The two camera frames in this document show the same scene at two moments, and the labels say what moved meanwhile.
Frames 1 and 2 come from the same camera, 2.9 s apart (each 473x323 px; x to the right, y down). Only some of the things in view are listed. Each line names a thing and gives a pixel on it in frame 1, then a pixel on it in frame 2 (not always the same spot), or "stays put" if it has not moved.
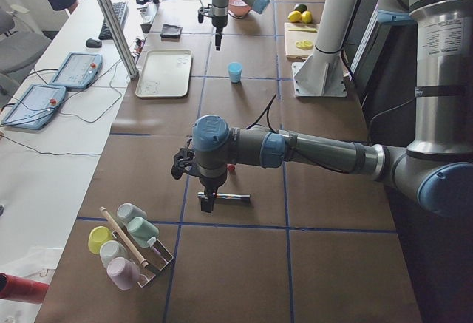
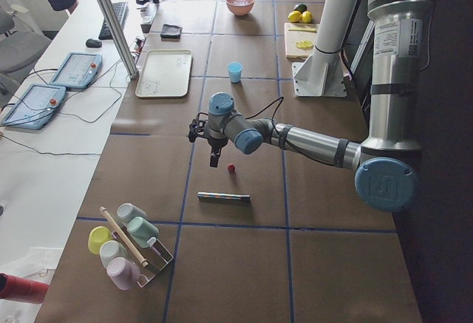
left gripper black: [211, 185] -> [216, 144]
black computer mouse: [93, 43] stays put
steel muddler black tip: [227, 196] stays put
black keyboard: [121, 10] stays put
